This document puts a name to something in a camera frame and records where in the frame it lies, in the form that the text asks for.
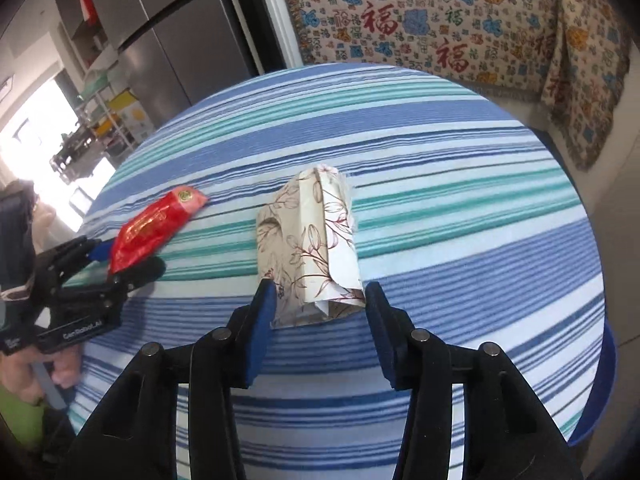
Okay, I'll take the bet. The patterned fu character blanket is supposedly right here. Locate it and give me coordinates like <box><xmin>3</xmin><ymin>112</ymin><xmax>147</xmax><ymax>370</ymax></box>
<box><xmin>286</xmin><ymin>0</ymin><xmax>631</xmax><ymax>170</ymax></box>

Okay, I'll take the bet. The grey steel refrigerator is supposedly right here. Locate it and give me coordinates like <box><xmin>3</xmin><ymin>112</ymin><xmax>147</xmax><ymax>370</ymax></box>
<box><xmin>52</xmin><ymin>0</ymin><xmax>264</xmax><ymax>131</ymax></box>

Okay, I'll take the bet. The striped blue green tablecloth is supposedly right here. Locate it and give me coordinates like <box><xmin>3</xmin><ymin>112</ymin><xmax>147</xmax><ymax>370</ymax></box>
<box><xmin>67</xmin><ymin>62</ymin><xmax>608</xmax><ymax>480</ymax></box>

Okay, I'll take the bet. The person's left hand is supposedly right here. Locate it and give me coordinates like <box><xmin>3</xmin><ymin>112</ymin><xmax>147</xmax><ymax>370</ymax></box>
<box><xmin>0</xmin><ymin>343</ymin><xmax>84</xmax><ymax>406</ymax></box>

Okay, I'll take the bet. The metal storage shelf rack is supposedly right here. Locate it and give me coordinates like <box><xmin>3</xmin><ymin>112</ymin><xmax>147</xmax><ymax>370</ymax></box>
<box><xmin>50</xmin><ymin>70</ymin><xmax>155</xmax><ymax>184</ymax></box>

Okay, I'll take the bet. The floral paper tissue pack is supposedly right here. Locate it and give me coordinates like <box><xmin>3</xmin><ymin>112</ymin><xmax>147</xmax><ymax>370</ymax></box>
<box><xmin>256</xmin><ymin>165</ymin><xmax>366</xmax><ymax>330</ymax></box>

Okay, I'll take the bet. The green sleeve left forearm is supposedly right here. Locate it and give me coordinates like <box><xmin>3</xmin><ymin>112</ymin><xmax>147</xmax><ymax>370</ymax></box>
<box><xmin>0</xmin><ymin>387</ymin><xmax>44</xmax><ymax>451</ymax></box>

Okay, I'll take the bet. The blue plastic trash basket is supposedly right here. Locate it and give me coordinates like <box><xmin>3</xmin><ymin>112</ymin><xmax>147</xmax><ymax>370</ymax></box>
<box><xmin>568</xmin><ymin>321</ymin><xmax>618</xmax><ymax>448</ymax></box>

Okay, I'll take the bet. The long red snack wrapper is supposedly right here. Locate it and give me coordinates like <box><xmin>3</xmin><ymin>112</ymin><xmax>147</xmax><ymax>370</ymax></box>
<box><xmin>108</xmin><ymin>185</ymin><xmax>208</xmax><ymax>275</ymax></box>

